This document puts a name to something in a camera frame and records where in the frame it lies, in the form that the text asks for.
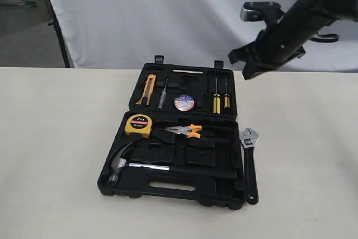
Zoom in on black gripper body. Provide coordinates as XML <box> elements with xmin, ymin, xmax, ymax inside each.
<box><xmin>256</xmin><ymin>1</ymin><xmax>333</xmax><ymax>65</ymax></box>

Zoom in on black adjustable wrench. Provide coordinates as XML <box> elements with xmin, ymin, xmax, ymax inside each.
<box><xmin>240</xmin><ymin>128</ymin><xmax>259</xmax><ymax>205</ymax></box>

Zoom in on black electrical tape roll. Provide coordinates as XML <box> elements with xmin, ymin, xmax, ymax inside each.
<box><xmin>174</xmin><ymin>95</ymin><xmax>195</xmax><ymax>112</ymax></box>

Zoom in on black plastic tool case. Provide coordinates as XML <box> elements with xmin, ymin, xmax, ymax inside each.
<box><xmin>97</xmin><ymin>55</ymin><xmax>246</xmax><ymax>210</ymax></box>

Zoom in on steel claw hammer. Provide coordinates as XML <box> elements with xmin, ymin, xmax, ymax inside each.
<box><xmin>109</xmin><ymin>142</ymin><xmax>238</xmax><ymax>182</ymax></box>

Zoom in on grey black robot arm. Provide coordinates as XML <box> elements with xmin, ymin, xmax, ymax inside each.
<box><xmin>228</xmin><ymin>0</ymin><xmax>357</xmax><ymax>80</ymax></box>

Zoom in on short yellow black screwdriver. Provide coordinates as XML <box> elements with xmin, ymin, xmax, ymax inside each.
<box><xmin>224</xmin><ymin>78</ymin><xmax>230</xmax><ymax>109</ymax></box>

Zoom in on long yellow black screwdriver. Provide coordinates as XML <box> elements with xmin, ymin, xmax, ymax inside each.
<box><xmin>213</xmin><ymin>77</ymin><xmax>220</xmax><ymax>114</ymax></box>

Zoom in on clear voltage tester screwdriver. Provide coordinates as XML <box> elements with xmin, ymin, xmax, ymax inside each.
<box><xmin>157</xmin><ymin>78</ymin><xmax>168</xmax><ymax>109</ymax></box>

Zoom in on orange utility knife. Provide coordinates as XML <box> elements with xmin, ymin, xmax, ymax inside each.
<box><xmin>135</xmin><ymin>74</ymin><xmax>156</xmax><ymax>106</ymax></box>

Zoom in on yellow tape measure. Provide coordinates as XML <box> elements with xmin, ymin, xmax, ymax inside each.
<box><xmin>124</xmin><ymin>114</ymin><xmax>152</xmax><ymax>139</ymax></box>

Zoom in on white backdrop cloth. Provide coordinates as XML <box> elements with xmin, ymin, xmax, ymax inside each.
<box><xmin>38</xmin><ymin>0</ymin><xmax>358</xmax><ymax>73</ymax></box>

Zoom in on black backdrop stand pole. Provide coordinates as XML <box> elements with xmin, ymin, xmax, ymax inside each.
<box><xmin>48</xmin><ymin>1</ymin><xmax>71</xmax><ymax>68</ymax></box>

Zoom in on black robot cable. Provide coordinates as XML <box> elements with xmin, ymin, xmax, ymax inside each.
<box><xmin>310</xmin><ymin>33</ymin><xmax>341</xmax><ymax>44</ymax></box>

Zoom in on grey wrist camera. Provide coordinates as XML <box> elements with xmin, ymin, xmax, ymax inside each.
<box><xmin>240</xmin><ymin>2</ymin><xmax>285</xmax><ymax>25</ymax></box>

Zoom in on orange handled pliers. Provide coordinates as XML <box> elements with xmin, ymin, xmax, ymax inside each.
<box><xmin>164</xmin><ymin>124</ymin><xmax>202</xmax><ymax>139</ymax></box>

